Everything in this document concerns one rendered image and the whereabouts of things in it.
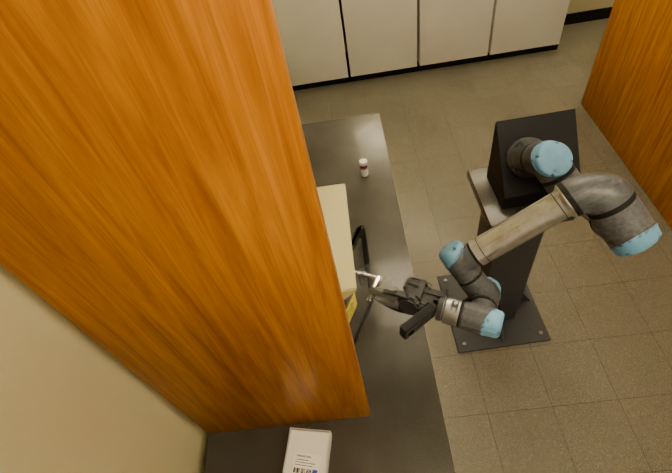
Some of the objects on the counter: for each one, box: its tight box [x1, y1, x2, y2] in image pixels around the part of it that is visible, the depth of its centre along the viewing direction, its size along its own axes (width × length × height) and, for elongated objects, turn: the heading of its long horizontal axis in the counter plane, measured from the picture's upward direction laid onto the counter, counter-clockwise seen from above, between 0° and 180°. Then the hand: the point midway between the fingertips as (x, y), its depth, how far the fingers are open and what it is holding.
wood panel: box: [0, 0, 370, 434], centre depth 82 cm, size 49×3×140 cm, turn 100°
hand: (372, 294), depth 128 cm, fingers closed, pressing on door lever
